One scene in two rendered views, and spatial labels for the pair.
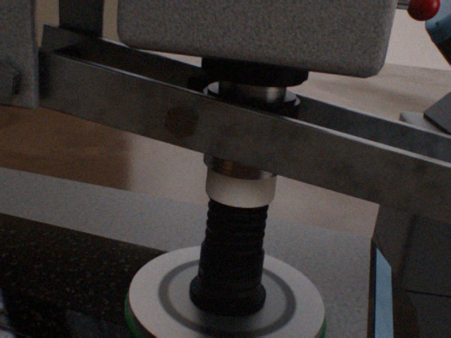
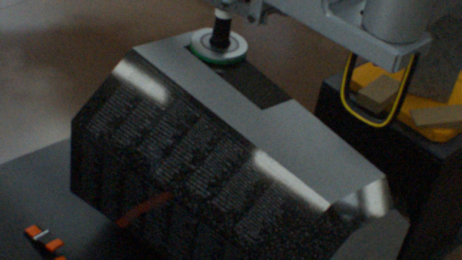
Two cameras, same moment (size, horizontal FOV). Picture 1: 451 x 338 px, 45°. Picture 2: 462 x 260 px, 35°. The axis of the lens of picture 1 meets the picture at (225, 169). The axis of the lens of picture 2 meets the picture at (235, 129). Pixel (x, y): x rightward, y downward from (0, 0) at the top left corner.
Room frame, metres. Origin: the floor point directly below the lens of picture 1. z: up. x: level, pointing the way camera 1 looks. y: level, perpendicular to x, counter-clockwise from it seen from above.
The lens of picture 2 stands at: (2.49, 1.32, 2.29)
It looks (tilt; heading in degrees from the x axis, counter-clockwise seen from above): 37 degrees down; 211
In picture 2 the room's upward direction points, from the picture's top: 11 degrees clockwise
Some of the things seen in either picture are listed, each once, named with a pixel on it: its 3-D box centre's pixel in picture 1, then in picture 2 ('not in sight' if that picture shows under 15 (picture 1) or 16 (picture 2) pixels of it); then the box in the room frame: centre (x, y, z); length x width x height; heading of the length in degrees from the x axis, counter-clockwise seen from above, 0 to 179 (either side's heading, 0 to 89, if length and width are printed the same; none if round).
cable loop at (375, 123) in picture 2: not in sight; (374, 81); (0.58, 0.64, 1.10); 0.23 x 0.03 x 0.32; 84
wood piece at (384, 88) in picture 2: not in sight; (380, 93); (0.17, 0.53, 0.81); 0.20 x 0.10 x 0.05; 179
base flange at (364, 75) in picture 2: not in sight; (424, 89); (-0.07, 0.62, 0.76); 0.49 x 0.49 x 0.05; 81
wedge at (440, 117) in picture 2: not in sight; (439, 115); (0.12, 0.76, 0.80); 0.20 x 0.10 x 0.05; 134
